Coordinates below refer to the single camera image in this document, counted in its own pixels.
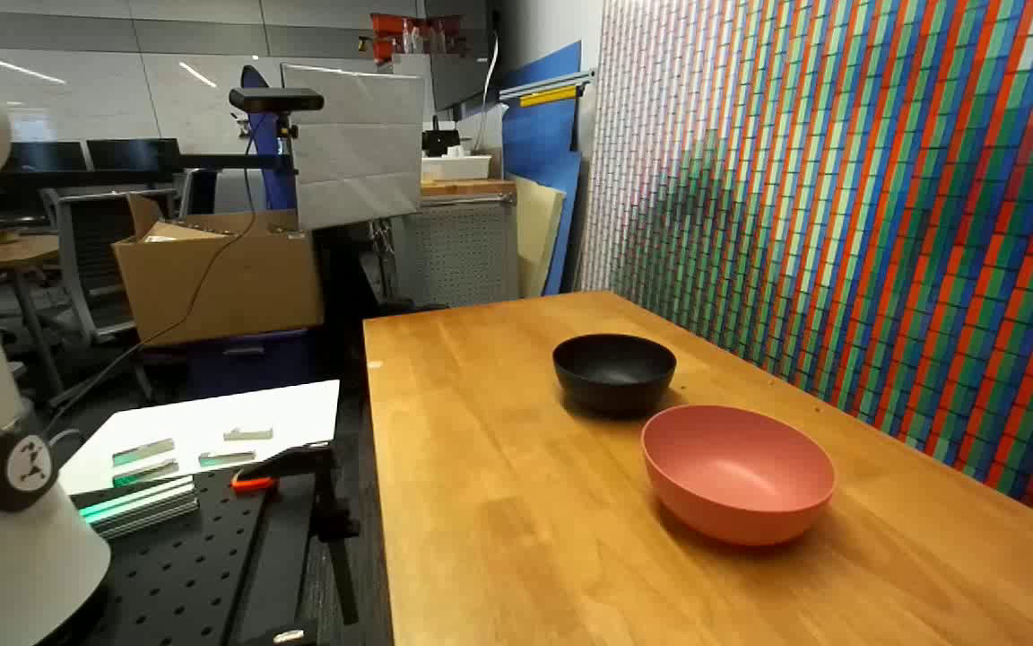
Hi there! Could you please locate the black tripod stand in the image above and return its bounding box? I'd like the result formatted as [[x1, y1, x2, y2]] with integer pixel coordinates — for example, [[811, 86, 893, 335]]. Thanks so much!
[[295, 443, 367, 632]]

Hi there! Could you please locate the white panel board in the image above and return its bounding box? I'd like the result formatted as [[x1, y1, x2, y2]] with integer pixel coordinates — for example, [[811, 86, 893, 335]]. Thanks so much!
[[279, 59, 429, 232]]

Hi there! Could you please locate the brown cardboard box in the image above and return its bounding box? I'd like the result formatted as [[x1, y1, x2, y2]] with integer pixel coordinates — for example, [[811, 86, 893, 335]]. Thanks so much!
[[111, 192, 325, 352]]

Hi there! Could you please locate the round wooden side table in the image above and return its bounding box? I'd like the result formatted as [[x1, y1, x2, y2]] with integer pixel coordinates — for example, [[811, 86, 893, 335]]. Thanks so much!
[[0, 229, 65, 399]]

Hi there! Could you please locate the grey office chair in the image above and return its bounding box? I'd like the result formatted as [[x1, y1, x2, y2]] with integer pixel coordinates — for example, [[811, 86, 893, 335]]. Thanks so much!
[[38, 181, 186, 352]]

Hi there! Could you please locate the silver green metal bar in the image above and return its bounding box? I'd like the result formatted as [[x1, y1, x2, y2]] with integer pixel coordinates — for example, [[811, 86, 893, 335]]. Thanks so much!
[[74, 473, 199, 540]]

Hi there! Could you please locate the orange handled clamp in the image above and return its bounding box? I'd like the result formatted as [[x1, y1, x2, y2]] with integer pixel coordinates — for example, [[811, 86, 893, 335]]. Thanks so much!
[[227, 449, 333, 500]]

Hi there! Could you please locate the black perforated breadboard table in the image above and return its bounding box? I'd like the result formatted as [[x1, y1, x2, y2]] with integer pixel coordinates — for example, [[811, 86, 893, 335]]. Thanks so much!
[[47, 469, 339, 646]]

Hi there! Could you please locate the black camera on stand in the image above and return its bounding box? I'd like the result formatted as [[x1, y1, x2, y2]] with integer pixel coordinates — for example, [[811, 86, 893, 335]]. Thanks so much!
[[227, 83, 325, 216]]

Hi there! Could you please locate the pink bowl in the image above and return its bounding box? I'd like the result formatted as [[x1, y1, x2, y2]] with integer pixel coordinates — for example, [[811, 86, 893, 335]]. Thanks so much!
[[638, 400, 838, 553]]

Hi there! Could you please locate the blue foam board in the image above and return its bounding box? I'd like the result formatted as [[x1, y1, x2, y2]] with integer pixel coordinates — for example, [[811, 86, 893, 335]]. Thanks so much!
[[497, 38, 587, 297]]

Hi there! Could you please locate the white paper sheet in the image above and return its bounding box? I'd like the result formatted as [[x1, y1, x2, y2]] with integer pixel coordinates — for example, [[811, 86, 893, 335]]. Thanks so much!
[[57, 375, 343, 500]]

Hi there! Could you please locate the black computer monitor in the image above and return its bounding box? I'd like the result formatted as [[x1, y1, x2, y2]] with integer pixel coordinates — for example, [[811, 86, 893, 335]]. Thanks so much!
[[81, 135, 186, 181], [0, 141, 93, 221]]

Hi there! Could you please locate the black bowl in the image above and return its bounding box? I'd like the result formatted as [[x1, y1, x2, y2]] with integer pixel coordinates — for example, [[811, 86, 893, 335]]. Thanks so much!
[[548, 330, 682, 418]]

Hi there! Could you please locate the beige board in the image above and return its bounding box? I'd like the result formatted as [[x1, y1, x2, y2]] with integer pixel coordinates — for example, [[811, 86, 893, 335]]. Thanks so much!
[[510, 177, 571, 300]]

